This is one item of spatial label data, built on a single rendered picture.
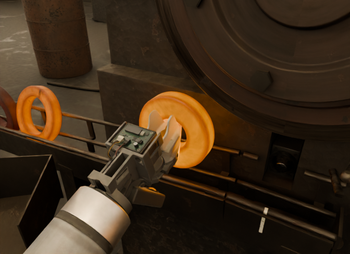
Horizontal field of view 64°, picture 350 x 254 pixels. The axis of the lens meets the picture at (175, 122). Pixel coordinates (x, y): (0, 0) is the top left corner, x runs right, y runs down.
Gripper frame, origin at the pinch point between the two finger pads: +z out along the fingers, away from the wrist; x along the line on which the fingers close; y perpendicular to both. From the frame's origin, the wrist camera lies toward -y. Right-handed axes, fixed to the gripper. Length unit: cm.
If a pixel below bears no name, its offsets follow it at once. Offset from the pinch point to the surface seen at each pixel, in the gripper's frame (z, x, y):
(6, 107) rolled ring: -2, 63, -14
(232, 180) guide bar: 1.7, -11.1, -15.1
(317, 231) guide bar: -3.9, -28.4, -12.3
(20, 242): -29.2, 23.4, -16.4
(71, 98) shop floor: 88, 176, -114
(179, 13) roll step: 3.4, -2.0, 20.2
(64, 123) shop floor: 54, 146, -104
